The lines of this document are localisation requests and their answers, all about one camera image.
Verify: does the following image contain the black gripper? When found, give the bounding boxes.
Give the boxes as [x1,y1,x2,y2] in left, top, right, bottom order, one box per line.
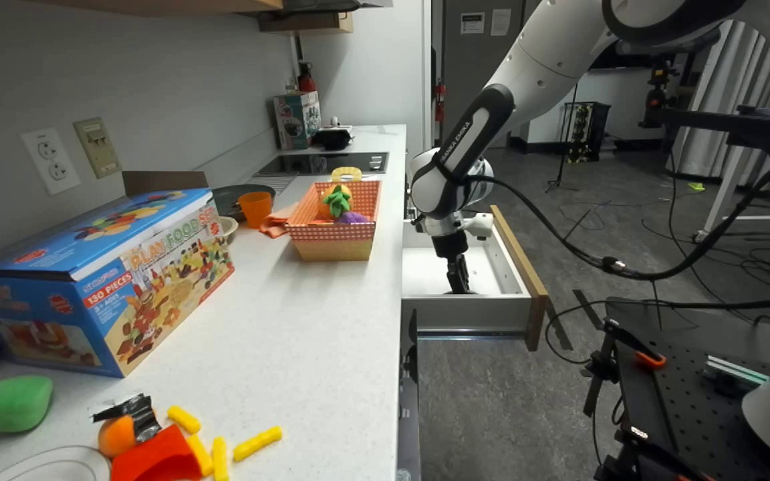
[434,223,480,295]

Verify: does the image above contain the white drawer with wooden front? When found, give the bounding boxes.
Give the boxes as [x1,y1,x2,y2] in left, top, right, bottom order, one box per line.
[398,204,553,354]

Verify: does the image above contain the pineapple plush toy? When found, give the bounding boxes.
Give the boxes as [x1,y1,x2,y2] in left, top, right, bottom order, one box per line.
[319,181,359,223]

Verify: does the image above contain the red checkered basket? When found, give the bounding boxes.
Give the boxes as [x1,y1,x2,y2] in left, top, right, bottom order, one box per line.
[287,176,385,264]

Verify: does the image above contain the small orange toy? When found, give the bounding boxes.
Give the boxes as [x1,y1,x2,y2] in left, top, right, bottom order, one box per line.
[258,211,291,242]

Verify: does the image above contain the yellow toy fry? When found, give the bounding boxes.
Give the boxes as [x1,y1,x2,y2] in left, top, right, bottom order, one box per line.
[166,405,207,435]
[210,434,236,481]
[230,423,287,466]

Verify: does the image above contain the red toy fries holder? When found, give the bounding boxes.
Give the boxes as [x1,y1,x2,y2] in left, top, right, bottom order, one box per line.
[111,423,207,481]

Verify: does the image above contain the black silver toy item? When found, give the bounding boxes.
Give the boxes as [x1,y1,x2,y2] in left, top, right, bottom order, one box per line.
[92,390,164,438]

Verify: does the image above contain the blue toy food box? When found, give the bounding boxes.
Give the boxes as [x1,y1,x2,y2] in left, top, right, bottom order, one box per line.
[0,185,239,381]

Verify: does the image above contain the orange toy ball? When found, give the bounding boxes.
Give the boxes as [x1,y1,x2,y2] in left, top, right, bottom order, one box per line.
[97,415,139,459]

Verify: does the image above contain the black tripod clamp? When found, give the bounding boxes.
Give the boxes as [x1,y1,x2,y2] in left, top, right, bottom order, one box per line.
[535,286,675,423]

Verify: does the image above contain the red fire extinguisher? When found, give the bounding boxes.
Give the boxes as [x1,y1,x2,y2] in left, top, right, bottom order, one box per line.
[434,80,450,129]

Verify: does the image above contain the black cooktop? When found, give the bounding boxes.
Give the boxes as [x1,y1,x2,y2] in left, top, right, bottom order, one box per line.
[254,151,391,180]

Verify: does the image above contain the black bowl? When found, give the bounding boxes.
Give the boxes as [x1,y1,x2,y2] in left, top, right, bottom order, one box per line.
[310,129,357,153]

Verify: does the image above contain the black equipment rack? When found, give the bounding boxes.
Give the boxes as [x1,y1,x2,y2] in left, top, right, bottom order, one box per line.
[563,99,615,164]

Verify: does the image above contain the orange clamp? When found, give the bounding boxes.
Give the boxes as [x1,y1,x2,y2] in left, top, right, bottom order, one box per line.
[632,348,672,373]

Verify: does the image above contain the orange cup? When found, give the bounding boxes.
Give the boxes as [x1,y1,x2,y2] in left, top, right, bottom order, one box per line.
[236,188,279,231]

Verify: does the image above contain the gray door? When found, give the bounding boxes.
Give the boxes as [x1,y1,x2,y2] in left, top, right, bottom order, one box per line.
[442,0,541,117]

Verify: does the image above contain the green printed box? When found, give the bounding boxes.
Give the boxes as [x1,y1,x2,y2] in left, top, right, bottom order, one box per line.
[270,92,323,153]

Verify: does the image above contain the black pan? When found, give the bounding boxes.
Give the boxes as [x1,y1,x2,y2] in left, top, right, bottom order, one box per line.
[211,181,279,219]

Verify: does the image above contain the white bowl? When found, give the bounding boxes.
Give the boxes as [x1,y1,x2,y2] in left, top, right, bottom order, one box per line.
[215,214,244,250]

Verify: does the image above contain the red bottle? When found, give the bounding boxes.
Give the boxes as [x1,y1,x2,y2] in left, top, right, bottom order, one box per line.
[291,34,321,96]

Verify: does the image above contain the black perforated table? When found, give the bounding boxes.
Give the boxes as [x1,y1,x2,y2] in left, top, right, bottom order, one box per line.
[605,298,770,481]

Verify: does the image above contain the white stand pole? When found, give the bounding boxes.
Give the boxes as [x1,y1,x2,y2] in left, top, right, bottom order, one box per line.
[692,145,770,246]

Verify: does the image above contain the teal stick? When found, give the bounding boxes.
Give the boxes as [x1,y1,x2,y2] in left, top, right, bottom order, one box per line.
[703,354,770,387]

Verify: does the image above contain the gray curtain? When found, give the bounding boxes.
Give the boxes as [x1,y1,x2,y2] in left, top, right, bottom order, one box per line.
[670,17,770,210]

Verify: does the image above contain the wooden upper cabinet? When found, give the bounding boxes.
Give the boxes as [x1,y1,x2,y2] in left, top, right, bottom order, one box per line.
[47,0,287,17]

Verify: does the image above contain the clear round dish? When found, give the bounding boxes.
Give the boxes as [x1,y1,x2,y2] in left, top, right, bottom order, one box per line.
[0,441,113,481]

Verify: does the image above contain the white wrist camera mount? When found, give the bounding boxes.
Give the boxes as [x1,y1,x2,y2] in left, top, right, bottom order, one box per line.
[462,211,494,242]

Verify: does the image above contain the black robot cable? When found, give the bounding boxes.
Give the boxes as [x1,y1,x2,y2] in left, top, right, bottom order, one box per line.
[462,156,770,311]

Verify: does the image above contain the beige light switch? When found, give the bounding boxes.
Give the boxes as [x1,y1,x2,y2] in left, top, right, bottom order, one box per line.
[72,116,127,181]

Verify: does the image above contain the white wall outlet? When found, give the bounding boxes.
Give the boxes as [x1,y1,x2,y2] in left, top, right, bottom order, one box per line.
[20,125,84,196]

